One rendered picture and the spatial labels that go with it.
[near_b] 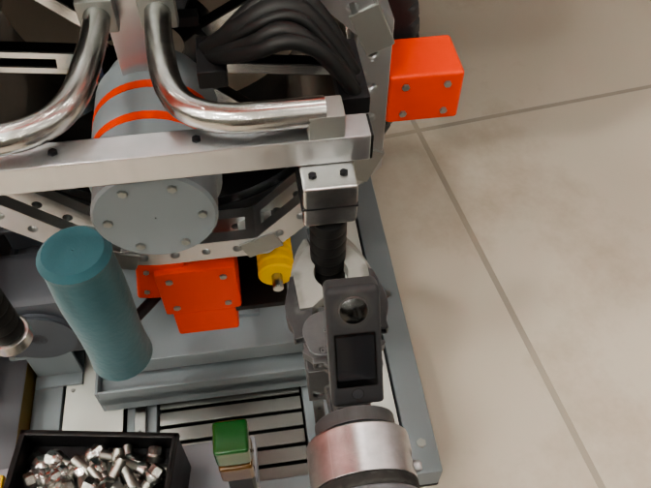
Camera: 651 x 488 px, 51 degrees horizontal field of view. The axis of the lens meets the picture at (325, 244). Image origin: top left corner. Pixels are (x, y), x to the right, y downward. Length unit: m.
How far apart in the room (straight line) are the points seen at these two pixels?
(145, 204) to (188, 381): 0.73
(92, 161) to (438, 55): 0.43
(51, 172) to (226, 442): 0.35
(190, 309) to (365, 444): 0.59
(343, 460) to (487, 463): 0.96
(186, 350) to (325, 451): 0.80
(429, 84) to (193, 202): 0.31
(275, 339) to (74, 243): 0.58
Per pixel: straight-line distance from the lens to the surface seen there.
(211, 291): 1.07
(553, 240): 1.86
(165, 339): 1.38
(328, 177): 0.60
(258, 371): 1.41
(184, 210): 0.72
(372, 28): 0.76
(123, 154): 0.61
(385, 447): 0.58
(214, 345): 1.35
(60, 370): 1.55
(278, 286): 1.06
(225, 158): 0.60
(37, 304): 1.27
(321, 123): 0.58
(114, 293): 0.89
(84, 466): 0.92
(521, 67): 2.36
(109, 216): 0.73
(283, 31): 0.61
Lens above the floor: 1.39
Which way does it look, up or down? 52 degrees down
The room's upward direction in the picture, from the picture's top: straight up
